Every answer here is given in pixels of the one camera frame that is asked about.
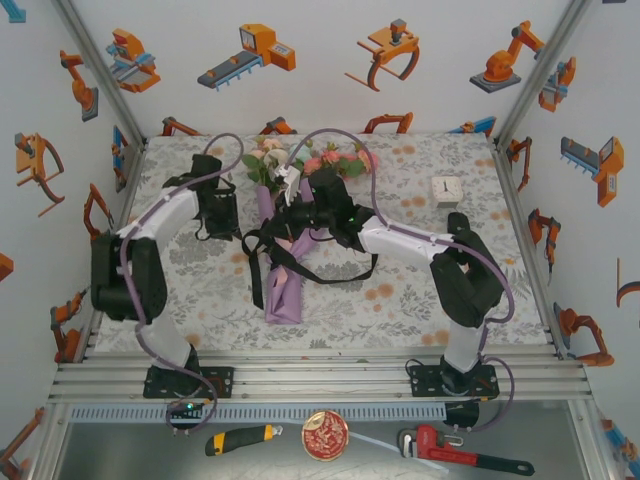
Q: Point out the pink fake flower stem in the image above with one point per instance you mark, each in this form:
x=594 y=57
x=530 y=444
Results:
x=362 y=161
x=322 y=159

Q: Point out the peach fake flower stem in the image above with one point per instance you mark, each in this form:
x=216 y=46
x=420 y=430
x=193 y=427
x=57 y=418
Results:
x=257 y=157

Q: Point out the black ribbon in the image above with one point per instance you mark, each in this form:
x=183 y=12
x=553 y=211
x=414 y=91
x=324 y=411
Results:
x=257 y=290

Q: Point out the purple and pink wrapping paper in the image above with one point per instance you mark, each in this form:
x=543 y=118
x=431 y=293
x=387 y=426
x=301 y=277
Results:
x=285 y=305

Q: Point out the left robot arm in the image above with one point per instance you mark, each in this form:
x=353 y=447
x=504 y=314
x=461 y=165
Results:
x=130 y=280

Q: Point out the floral tablecloth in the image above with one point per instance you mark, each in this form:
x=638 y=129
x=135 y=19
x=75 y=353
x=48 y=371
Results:
x=350 y=310

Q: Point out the white square clock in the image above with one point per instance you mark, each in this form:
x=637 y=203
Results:
x=446 y=190

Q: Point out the black controller box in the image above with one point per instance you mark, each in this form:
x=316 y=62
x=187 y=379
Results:
x=187 y=407
x=462 y=412

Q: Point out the yellow black utility knife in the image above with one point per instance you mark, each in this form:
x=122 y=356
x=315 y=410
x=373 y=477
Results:
x=240 y=437

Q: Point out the round red gold tin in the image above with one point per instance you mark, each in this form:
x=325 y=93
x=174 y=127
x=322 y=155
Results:
x=325 y=435

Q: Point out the grey metal shelf plate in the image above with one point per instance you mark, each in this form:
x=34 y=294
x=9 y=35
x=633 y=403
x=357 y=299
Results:
x=150 y=450

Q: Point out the red pipe wrench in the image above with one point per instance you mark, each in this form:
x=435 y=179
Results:
x=440 y=452

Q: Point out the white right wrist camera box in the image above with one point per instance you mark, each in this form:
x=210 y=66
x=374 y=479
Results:
x=287 y=180

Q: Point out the aluminium side rail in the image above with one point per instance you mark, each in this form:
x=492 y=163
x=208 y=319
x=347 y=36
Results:
x=125 y=200
x=502 y=155

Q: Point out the aluminium rail base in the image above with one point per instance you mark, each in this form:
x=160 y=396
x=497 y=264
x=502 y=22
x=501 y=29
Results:
x=325 y=385

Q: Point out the aluminium corner post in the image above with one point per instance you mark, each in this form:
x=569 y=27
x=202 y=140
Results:
x=96 y=65
x=547 y=65

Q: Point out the aluminium frame leg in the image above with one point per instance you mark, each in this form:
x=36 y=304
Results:
x=47 y=440
x=592 y=440

